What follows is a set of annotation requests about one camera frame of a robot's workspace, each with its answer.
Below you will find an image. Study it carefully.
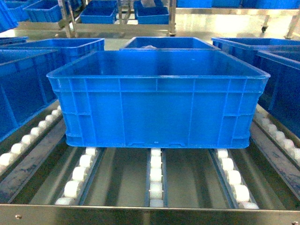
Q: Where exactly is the large blue plastic crate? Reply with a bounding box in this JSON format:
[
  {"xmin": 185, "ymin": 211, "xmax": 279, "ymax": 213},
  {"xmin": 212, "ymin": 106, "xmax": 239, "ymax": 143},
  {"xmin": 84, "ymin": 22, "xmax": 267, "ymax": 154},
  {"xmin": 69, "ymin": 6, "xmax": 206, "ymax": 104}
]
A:
[{"xmin": 47, "ymin": 50, "xmax": 270, "ymax": 149}]

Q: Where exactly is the centre rear blue crate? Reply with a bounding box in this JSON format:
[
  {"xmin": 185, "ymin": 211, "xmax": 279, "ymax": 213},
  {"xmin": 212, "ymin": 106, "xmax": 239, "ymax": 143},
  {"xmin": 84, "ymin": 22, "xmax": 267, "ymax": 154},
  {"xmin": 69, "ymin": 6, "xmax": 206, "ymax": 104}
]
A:
[{"xmin": 120, "ymin": 37, "xmax": 220, "ymax": 50}]

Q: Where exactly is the centre white roller track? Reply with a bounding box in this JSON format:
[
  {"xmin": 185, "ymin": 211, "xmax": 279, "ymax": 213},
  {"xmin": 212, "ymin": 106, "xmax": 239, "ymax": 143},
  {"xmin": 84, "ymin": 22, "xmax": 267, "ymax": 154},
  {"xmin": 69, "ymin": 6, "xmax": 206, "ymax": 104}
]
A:
[{"xmin": 144, "ymin": 148, "xmax": 168, "ymax": 208}]

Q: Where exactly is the white roller track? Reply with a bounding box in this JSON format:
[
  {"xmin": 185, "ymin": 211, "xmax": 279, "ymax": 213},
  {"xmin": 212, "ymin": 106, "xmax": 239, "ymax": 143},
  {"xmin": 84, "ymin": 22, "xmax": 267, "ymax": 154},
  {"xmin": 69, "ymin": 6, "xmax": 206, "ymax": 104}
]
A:
[
  {"xmin": 54, "ymin": 147, "xmax": 105, "ymax": 206},
  {"xmin": 0, "ymin": 105, "xmax": 62, "ymax": 175},
  {"xmin": 254, "ymin": 112, "xmax": 300, "ymax": 165},
  {"xmin": 208, "ymin": 149, "xmax": 259, "ymax": 210},
  {"xmin": 144, "ymin": 148, "xmax": 168, "ymax": 208}
]

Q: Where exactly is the distant blue crate right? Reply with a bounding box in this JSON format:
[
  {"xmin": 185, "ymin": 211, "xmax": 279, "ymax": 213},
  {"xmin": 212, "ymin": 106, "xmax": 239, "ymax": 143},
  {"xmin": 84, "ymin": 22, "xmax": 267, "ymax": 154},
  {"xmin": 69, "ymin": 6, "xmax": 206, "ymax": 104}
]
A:
[{"xmin": 133, "ymin": 0, "xmax": 169, "ymax": 24}]

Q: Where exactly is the distant blue crate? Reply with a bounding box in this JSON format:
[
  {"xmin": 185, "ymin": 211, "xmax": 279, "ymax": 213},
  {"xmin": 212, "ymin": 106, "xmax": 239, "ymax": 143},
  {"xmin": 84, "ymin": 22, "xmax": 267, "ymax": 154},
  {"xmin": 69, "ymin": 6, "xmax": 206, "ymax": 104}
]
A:
[
  {"xmin": 80, "ymin": 0, "xmax": 118, "ymax": 24},
  {"xmin": 133, "ymin": 0, "xmax": 169, "ymax": 24},
  {"xmin": 24, "ymin": 0, "xmax": 62, "ymax": 23}
]

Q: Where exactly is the left rear blue crate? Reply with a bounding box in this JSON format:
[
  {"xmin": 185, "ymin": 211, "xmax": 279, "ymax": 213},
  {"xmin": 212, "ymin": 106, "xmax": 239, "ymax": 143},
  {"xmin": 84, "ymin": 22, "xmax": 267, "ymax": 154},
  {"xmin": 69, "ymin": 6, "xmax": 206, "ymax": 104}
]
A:
[{"xmin": 4, "ymin": 38, "xmax": 105, "ymax": 64}]

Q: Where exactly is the right rear blue crate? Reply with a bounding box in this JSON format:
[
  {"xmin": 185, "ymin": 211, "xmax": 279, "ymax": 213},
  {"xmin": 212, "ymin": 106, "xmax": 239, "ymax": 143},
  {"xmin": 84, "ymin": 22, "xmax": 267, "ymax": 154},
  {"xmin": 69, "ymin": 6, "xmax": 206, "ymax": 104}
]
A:
[{"xmin": 211, "ymin": 37, "xmax": 300, "ymax": 66}]

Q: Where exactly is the left near blue crate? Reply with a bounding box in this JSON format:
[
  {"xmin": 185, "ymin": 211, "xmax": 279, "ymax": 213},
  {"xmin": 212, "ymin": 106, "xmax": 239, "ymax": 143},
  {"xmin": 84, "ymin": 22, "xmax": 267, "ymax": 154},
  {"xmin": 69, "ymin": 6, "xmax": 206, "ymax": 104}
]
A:
[{"xmin": 0, "ymin": 48, "xmax": 61, "ymax": 140}]

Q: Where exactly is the right near blue crate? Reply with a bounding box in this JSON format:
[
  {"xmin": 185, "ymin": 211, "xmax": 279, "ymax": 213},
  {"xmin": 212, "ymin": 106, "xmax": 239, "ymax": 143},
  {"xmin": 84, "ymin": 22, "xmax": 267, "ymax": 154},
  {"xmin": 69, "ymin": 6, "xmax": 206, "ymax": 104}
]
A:
[{"xmin": 255, "ymin": 51, "xmax": 300, "ymax": 136}]

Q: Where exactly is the far right white roller track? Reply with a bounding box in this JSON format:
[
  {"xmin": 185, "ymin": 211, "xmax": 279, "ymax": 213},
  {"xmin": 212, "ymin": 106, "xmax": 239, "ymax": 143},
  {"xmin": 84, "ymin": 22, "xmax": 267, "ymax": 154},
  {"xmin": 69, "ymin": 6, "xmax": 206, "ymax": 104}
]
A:
[{"xmin": 254, "ymin": 112, "xmax": 300, "ymax": 165}]

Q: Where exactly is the far left white roller track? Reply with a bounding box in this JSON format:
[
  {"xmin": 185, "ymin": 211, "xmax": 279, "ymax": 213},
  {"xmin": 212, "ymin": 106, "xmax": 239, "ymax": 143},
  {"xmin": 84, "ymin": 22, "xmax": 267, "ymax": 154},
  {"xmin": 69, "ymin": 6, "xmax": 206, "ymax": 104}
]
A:
[{"xmin": 0, "ymin": 105, "xmax": 62, "ymax": 175}]

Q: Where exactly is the distant blue crate far left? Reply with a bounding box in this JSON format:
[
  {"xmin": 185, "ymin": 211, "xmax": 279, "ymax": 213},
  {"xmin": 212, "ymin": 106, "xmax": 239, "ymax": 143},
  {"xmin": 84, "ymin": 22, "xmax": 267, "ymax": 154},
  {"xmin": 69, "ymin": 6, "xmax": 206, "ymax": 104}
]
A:
[{"xmin": 24, "ymin": 0, "xmax": 62, "ymax": 23}]

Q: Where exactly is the steel shelf front rail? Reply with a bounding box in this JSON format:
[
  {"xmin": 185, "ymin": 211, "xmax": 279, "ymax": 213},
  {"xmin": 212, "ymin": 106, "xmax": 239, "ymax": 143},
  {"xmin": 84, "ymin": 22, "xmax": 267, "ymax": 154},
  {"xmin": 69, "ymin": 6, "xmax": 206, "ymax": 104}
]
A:
[{"xmin": 0, "ymin": 204, "xmax": 300, "ymax": 225}]

